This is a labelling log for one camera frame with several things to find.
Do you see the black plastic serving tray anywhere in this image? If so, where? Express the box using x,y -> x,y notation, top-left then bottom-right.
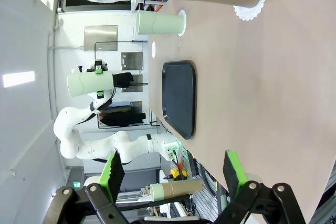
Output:
161,60 -> 197,141

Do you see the yellow emergency stop box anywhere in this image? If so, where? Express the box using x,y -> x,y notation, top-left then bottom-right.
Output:
170,167 -> 189,181

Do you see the light green spare cup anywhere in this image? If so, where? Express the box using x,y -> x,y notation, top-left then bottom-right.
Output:
149,183 -> 165,201

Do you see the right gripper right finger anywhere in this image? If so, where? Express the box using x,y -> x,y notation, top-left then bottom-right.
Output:
217,150 -> 307,224

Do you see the black hanging jacket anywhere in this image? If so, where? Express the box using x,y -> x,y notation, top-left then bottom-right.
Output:
99,112 -> 147,129

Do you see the grey metal wall panel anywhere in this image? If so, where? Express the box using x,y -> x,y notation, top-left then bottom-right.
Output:
83,25 -> 119,52
120,51 -> 144,71
122,74 -> 144,93

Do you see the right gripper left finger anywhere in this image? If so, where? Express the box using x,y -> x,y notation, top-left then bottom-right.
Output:
51,150 -> 129,224

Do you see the brown spare cup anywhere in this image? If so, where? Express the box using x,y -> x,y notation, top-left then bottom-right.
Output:
160,178 -> 204,199

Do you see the light green tall cup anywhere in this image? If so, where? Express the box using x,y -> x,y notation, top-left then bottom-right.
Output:
67,71 -> 114,98
135,9 -> 184,36

